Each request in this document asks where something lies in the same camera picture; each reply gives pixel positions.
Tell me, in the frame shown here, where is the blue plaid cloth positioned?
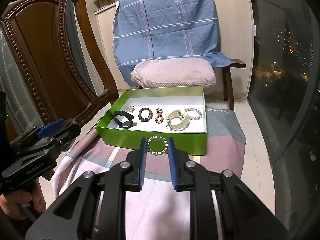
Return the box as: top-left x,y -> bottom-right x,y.
113,0 -> 231,87

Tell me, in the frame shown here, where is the green cardboard box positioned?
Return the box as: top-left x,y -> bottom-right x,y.
95,86 -> 207,155

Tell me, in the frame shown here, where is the carved wooden chair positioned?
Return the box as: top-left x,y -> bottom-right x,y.
1,0 -> 119,126

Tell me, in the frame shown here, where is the pink bead bracelet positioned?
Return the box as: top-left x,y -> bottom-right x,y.
184,107 -> 203,121

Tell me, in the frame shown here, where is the brown wooden bead bracelet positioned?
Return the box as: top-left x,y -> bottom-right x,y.
138,107 -> 154,123

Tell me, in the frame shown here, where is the pink striped bed sheet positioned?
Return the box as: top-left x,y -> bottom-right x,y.
49,106 -> 247,240

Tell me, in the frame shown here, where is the black wristband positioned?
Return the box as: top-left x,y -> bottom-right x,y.
113,110 -> 137,129

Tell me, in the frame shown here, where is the wooden armchair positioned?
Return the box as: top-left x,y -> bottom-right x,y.
221,59 -> 246,111

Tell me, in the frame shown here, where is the cream white wristwatch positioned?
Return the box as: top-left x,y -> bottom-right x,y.
166,110 -> 190,132

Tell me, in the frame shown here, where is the pink cushion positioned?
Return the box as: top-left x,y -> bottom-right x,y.
131,57 -> 216,93

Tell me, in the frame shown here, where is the person's left hand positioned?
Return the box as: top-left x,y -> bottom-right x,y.
1,179 -> 46,220

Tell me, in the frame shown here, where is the red and jade bead bracelet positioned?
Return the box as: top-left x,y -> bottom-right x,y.
154,108 -> 165,125

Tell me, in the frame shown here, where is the rhinestone ring brooch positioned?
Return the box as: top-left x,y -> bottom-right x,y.
146,135 -> 168,155

